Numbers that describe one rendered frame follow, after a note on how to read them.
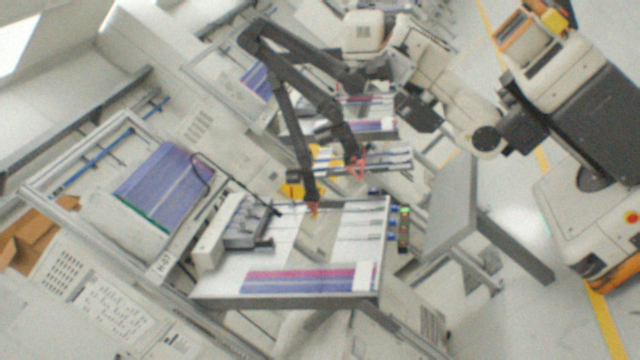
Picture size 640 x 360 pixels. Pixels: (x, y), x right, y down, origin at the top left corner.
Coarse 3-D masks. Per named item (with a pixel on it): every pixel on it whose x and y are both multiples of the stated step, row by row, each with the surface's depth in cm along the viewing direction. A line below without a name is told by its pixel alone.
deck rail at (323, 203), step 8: (320, 200) 258; (328, 200) 257; (336, 200) 256; (344, 200) 255; (352, 200) 254; (360, 200) 254; (368, 200) 253; (376, 200) 252; (384, 200) 251; (320, 208) 259; (328, 208) 258; (336, 208) 258
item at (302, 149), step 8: (272, 80) 230; (272, 88) 231; (280, 88) 233; (280, 96) 234; (288, 96) 235; (280, 104) 235; (288, 104) 235; (288, 112) 235; (288, 120) 236; (296, 120) 236; (288, 128) 237; (296, 128) 237; (296, 136) 237; (296, 144) 238; (304, 144) 237; (296, 152) 238; (304, 152) 238; (312, 152) 243; (312, 160) 240
